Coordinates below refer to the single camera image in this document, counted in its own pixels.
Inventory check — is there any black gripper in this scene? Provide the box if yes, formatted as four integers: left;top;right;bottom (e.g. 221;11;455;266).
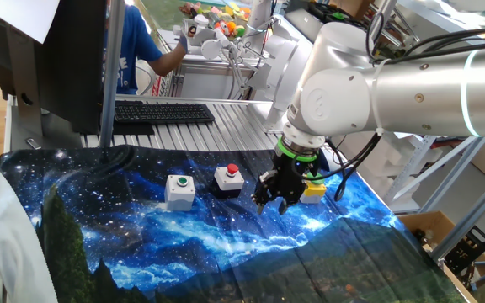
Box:
251;153;311;216

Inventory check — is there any yellow box large green button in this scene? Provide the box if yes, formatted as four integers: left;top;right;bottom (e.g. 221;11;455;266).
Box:
299;172;328;205

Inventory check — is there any white box red mushroom button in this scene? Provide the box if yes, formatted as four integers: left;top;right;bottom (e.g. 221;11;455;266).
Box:
211;162;246;199

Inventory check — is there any white box green button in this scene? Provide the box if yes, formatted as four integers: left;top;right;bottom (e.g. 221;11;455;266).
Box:
164;174;196;212

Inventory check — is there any bare person forearm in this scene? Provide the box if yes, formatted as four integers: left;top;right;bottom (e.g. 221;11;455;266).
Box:
147;41;188;77

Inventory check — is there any silver mounting plate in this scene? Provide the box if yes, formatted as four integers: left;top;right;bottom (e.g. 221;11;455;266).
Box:
246;100;288;132

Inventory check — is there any starry night landscape cloth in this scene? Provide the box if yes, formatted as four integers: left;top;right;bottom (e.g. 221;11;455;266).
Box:
0;145;469;303

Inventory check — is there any white foam packing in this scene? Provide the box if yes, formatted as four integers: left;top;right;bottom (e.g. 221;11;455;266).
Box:
343;133;423;211

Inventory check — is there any black keyboard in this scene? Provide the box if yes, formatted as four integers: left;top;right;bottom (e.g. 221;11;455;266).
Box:
114;100;216;125

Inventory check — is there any brown cardboard box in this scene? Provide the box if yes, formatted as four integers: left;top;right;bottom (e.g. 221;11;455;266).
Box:
397;210;485;303

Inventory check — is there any white articulated handheld device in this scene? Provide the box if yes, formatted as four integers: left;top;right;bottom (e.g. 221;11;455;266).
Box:
173;14;264;94

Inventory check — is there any colourful toy heap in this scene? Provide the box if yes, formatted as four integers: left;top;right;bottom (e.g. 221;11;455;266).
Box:
178;1;253;39

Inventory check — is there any person torso blue shirt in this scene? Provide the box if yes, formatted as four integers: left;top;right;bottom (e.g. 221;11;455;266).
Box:
103;0;164;96

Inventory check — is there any black monitor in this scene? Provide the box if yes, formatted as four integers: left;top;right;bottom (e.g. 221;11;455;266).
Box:
0;0;109;136

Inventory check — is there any white paper sheet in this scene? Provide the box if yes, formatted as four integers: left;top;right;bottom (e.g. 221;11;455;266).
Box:
0;0;61;45

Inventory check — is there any green wrist adapter ring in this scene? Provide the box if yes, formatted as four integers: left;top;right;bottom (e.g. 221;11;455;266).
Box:
276;136;318;163

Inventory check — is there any grey aluminium frame post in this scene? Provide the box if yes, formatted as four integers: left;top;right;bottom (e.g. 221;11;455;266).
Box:
99;0;126;149

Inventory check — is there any black metal bracket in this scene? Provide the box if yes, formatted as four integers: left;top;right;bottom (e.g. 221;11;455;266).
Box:
444;226;485;275

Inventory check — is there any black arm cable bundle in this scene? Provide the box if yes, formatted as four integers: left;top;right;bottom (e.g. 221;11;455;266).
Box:
290;12;485;203

